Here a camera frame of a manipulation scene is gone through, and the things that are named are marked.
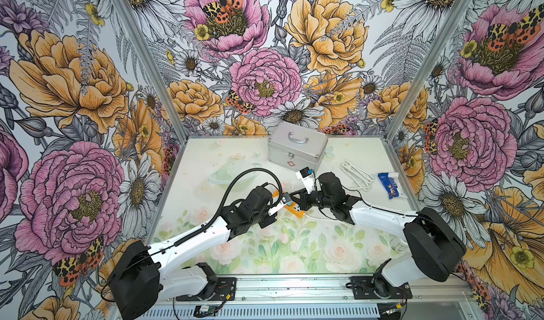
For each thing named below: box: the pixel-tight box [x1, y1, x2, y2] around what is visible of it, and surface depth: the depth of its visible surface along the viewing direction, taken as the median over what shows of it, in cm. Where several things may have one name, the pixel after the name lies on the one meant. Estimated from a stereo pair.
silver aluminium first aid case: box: [267, 121, 329, 173], surface depth 102 cm
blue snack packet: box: [377, 172, 400, 200], surface depth 101 cm
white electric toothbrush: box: [268, 192, 292, 217], surface depth 71 cm
